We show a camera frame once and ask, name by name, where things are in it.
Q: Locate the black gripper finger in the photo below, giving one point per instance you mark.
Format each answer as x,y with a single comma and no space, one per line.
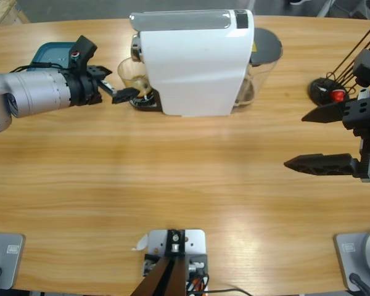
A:
124,95
100,72
336,112
320,165

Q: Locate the clear glass cup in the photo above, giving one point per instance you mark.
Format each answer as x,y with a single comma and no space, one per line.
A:
135,80

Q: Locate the white capsule coffee machine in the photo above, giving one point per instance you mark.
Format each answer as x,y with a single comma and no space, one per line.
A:
197,71

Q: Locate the red coffee capsule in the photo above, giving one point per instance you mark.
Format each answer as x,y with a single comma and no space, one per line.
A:
337,96

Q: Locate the teal plastic tray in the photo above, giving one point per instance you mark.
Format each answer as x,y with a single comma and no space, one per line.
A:
54,52

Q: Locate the clear water tank dark lid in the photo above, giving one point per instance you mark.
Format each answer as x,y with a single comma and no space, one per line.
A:
265,46

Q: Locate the wooden crate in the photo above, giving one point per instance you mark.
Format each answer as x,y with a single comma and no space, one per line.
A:
3,12

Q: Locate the white mounting block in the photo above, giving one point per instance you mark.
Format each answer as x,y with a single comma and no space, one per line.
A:
194,243

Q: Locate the white tape tag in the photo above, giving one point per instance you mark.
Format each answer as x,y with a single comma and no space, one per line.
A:
141,243

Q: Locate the arm grey base plate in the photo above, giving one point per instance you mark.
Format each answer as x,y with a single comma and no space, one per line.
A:
357,256
9,256

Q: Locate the white metal frame leg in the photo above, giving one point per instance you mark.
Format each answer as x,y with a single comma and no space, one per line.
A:
324,9

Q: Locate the dark camera post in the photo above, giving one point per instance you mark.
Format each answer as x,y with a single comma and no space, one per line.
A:
169,277

